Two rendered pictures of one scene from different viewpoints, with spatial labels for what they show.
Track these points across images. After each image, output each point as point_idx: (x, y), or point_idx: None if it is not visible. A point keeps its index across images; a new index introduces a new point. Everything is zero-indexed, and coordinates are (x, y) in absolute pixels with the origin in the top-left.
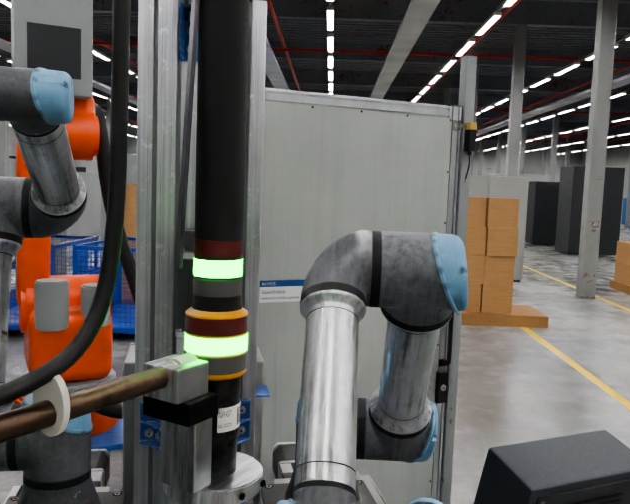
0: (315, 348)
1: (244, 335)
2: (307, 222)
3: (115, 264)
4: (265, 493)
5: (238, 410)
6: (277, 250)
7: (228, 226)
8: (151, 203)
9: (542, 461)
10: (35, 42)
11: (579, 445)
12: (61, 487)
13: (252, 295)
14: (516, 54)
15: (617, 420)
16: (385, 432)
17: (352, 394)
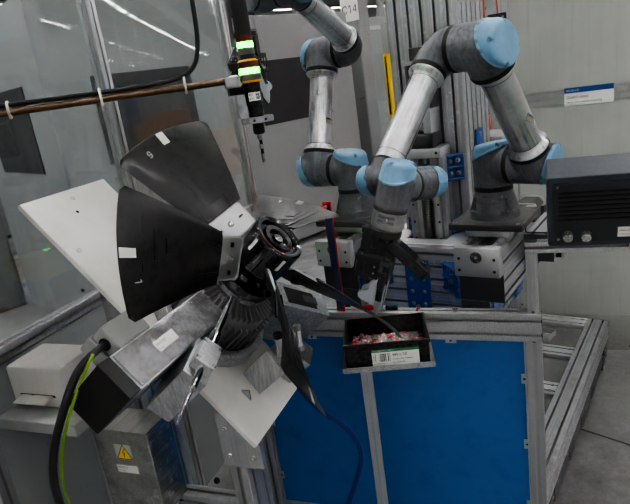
0: (401, 96)
1: (252, 67)
2: (608, 33)
3: (197, 45)
4: (469, 209)
5: (256, 94)
6: (579, 61)
7: (239, 29)
8: (395, 36)
9: (576, 165)
10: None
11: (623, 158)
12: (350, 193)
13: (458, 85)
14: None
15: None
16: (512, 161)
17: (411, 117)
